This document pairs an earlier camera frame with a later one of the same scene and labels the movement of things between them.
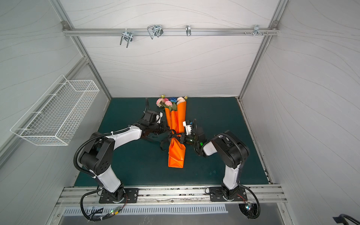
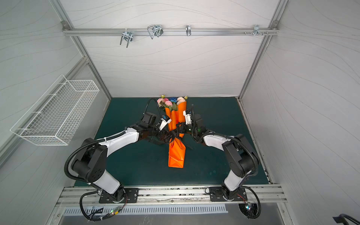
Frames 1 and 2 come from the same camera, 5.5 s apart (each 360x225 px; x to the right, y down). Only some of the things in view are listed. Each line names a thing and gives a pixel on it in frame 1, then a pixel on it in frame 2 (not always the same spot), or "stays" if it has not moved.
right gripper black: [187, 138] -> [192, 132]
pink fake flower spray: [160, 102] stays
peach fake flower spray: [180, 99] stays
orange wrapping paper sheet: [176, 121] stays
